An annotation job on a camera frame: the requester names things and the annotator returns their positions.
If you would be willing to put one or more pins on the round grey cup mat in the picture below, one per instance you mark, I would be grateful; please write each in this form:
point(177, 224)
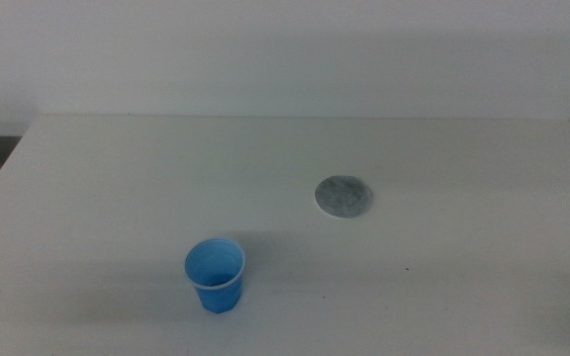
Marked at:
point(343, 197)

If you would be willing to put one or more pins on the blue plastic cup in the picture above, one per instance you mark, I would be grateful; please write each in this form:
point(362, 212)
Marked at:
point(216, 287)

